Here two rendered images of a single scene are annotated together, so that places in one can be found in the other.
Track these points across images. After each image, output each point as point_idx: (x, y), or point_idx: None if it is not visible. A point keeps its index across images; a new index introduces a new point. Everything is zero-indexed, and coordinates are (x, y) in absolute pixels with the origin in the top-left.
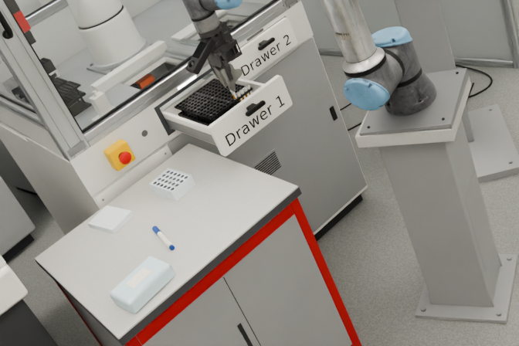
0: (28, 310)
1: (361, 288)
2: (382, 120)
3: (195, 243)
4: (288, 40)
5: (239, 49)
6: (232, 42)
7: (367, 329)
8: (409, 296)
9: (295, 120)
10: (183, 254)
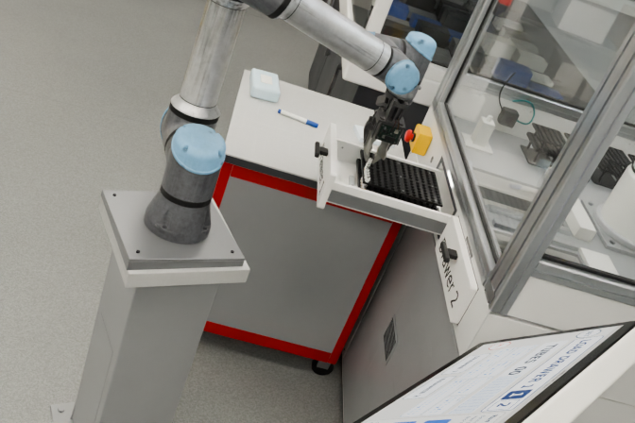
0: (351, 101)
1: (236, 417)
2: None
3: (265, 115)
4: (454, 302)
5: (373, 131)
6: (378, 116)
7: (195, 374)
8: (174, 418)
9: (407, 366)
10: (264, 109)
